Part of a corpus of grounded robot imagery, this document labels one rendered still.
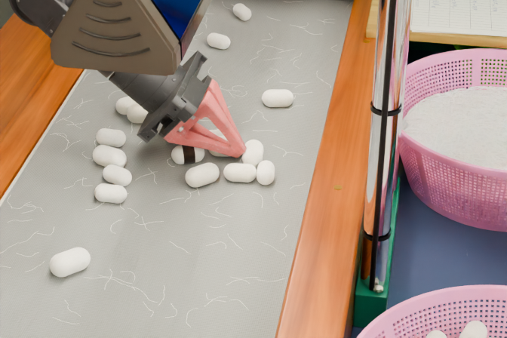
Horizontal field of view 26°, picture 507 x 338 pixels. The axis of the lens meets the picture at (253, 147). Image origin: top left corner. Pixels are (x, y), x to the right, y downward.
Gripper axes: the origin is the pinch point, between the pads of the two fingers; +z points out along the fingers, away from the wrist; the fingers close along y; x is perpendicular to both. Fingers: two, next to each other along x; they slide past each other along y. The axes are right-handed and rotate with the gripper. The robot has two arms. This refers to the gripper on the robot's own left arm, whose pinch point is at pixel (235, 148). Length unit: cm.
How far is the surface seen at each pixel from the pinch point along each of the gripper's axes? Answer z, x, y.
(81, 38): -21.3, -21.9, -35.7
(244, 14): -3.5, 4.5, 32.8
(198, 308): 2.2, 0.5, -22.8
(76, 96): -14.4, 15.1, 10.4
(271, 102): 2.0, -0.3, 11.6
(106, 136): -10.3, 9.5, 0.6
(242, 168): 1.2, -0.7, -3.2
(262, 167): 2.6, -1.8, -2.5
